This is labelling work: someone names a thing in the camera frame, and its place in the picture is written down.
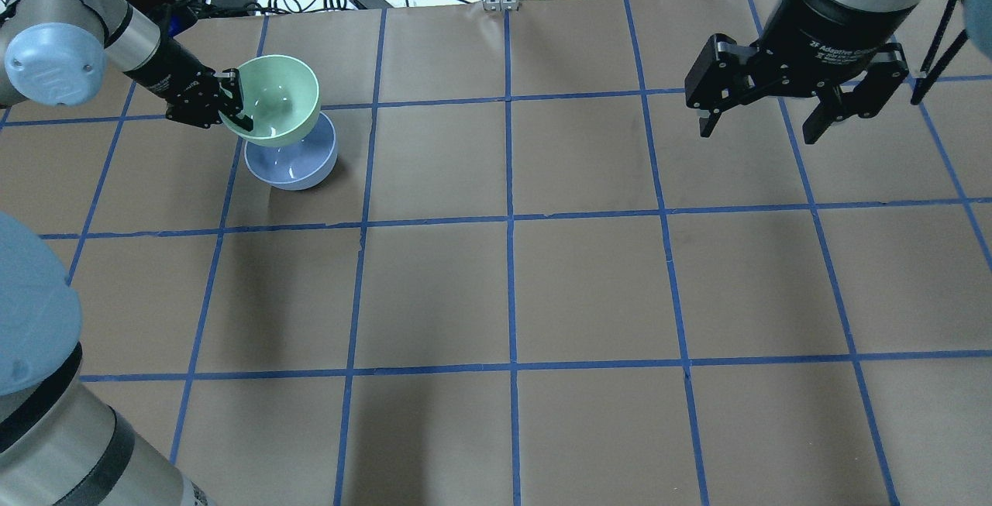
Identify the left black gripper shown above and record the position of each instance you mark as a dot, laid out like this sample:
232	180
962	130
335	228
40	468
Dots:
169	78

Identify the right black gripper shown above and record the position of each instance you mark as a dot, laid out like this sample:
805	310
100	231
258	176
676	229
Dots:
829	33

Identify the green bowl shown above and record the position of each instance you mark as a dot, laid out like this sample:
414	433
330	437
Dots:
281	95

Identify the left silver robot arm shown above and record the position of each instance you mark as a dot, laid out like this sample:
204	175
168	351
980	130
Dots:
55	52

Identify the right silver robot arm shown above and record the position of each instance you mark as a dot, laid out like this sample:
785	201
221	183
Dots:
838	51

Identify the blue bowl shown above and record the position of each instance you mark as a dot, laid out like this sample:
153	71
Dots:
300	165

